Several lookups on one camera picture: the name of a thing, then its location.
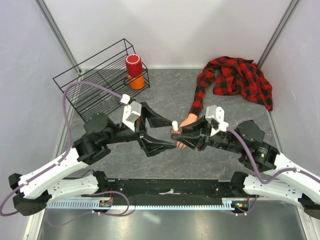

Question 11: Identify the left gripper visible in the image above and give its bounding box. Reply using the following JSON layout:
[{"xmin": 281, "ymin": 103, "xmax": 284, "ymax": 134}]
[{"xmin": 103, "ymin": 102, "xmax": 177, "ymax": 157}]

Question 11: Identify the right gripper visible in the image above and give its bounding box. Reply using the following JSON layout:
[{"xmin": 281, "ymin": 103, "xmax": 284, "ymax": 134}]
[{"xmin": 170, "ymin": 114, "xmax": 244, "ymax": 154}]

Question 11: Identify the glitter nail polish bottle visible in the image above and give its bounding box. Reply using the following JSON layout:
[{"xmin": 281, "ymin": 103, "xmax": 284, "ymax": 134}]
[{"xmin": 170, "ymin": 127, "xmax": 183, "ymax": 136}]

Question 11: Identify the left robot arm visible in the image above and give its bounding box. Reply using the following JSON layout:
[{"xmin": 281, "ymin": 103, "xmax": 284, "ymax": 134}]
[{"xmin": 8, "ymin": 101, "xmax": 176, "ymax": 216}]

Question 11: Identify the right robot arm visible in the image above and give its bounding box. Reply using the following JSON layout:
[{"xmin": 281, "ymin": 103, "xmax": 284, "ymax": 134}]
[{"xmin": 171, "ymin": 117, "xmax": 320, "ymax": 219}]

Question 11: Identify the mannequin hand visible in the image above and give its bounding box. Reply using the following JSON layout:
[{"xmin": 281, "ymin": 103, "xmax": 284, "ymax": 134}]
[{"xmin": 176, "ymin": 113, "xmax": 198, "ymax": 149}]

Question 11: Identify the orange cup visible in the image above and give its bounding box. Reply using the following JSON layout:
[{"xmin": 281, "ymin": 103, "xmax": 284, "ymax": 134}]
[{"xmin": 127, "ymin": 75, "xmax": 145, "ymax": 90}]

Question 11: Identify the red plaid shirt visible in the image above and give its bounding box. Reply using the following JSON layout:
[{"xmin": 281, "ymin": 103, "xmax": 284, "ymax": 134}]
[{"xmin": 189, "ymin": 56, "xmax": 274, "ymax": 116}]

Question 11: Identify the red cup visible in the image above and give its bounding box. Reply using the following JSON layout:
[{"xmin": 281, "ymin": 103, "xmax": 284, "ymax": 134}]
[{"xmin": 125, "ymin": 54, "xmax": 143, "ymax": 77}]

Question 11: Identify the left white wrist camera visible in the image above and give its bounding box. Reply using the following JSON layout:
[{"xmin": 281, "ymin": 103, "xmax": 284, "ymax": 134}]
[{"xmin": 120, "ymin": 94, "xmax": 142, "ymax": 132}]

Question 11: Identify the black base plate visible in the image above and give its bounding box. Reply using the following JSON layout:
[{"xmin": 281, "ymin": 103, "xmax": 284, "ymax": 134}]
[{"xmin": 97, "ymin": 178, "xmax": 248, "ymax": 205}]

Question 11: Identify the black wire rack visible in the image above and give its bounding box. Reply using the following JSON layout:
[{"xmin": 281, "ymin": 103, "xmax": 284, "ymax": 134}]
[{"xmin": 52, "ymin": 38, "xmax": 151, "ymax": 122}]

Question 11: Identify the slotted cable duct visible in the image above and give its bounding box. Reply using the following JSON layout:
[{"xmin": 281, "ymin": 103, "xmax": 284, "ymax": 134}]
[{"xmin": 46, "ymin": 198, "xmax": 245, "ymax": 211}]

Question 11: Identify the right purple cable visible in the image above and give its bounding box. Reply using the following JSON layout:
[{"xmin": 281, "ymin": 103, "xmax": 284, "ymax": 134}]
[{"xmin": 226, "ymin": 126, "xmax": 320, "ymax": 185}]

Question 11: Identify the purple cable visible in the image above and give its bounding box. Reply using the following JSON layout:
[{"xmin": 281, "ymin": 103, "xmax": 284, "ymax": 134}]
[
  {"xmin": 226, "ymin": 126, "xmax": 320, "ymax": 185},
  {"xmin": 0, "ymin": 81, "xmax": 123, "ymax": 217}
]

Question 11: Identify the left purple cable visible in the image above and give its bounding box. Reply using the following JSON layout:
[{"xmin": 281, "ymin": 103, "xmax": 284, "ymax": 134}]
[{"xmin": 0, "ymin": 81, "xmax": 123, "ymax": 217}]

